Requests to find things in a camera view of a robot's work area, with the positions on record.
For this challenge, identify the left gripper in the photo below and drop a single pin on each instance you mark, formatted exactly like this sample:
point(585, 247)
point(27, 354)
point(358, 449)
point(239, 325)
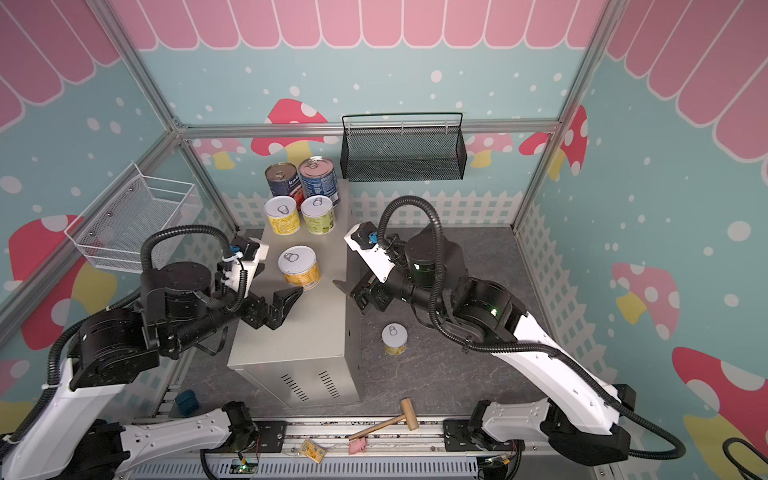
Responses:
point(277, 310)

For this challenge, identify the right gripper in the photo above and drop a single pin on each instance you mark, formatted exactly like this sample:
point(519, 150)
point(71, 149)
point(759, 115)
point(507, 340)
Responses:
point(369, 290)

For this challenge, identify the small yellow can white lid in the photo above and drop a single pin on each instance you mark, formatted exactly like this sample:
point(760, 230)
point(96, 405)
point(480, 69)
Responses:
point(394, 337)
point(318, 214)
point(282, 215)
point(299, 266)

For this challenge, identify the blue soup can pink lid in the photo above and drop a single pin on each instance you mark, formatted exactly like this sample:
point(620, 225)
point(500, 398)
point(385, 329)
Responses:
point(317, 175)

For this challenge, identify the dark blue tomato can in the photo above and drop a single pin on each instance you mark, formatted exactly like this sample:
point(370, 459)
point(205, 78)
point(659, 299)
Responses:
point(284, 180)

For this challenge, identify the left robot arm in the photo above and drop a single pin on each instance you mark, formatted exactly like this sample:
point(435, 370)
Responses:
point(175, 308)

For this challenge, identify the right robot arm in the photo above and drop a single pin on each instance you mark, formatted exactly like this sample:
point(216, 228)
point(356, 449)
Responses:
point(583, 418)

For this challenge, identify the grey metal counter cabinet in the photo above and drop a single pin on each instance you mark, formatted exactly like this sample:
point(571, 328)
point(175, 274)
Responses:
point(314, 358)

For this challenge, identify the teal sponge block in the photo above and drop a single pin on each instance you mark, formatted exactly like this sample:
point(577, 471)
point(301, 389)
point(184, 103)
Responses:
point(186, 403)

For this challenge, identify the wooden toy mallet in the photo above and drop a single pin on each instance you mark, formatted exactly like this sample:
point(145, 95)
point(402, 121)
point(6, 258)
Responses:
point(408, 416)

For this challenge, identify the yellow toy block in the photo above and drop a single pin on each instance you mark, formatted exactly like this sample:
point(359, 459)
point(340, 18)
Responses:
point(312, 451)

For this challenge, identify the pink pig toy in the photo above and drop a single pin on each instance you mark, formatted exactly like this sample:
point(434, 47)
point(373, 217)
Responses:
point(357, 446)

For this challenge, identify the green circuit board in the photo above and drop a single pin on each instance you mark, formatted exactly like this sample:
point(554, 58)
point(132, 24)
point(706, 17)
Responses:
point(244, 467)

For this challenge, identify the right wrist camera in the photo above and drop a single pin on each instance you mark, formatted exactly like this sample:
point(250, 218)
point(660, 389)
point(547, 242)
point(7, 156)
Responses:
point(363, 239)

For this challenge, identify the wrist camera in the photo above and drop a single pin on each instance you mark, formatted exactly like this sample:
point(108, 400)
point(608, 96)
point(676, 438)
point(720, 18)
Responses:
point(363, 239)
point(246, 257)

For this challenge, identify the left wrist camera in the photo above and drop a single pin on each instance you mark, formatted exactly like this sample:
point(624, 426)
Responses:
point(246, 257)

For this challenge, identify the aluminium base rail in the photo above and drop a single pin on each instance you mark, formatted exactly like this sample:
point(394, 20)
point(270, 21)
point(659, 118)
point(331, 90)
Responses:
point(436, 450)

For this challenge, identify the black mesh wall basket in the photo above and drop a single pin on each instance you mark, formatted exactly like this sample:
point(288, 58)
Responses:
point(401, 147)

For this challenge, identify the white mesh wall basket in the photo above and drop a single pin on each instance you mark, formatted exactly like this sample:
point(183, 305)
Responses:
point(109, 233)

